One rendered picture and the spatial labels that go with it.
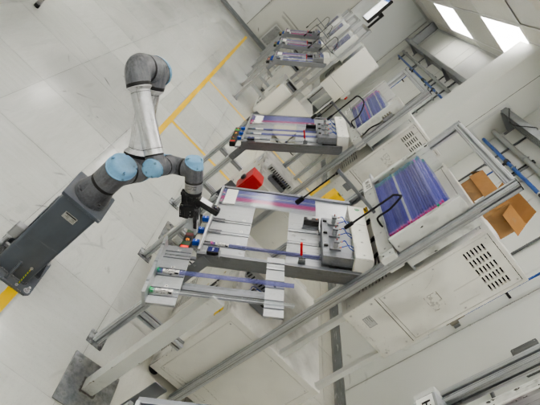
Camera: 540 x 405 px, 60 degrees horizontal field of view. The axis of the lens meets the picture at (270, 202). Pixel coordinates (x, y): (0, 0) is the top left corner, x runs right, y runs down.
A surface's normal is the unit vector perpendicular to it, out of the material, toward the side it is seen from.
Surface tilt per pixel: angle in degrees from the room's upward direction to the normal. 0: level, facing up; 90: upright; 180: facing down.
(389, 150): 90
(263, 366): 90
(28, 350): 0
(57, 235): 90
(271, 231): 90
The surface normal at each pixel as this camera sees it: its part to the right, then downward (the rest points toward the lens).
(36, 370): 0.75, -0.57
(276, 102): -0.07, 0.44
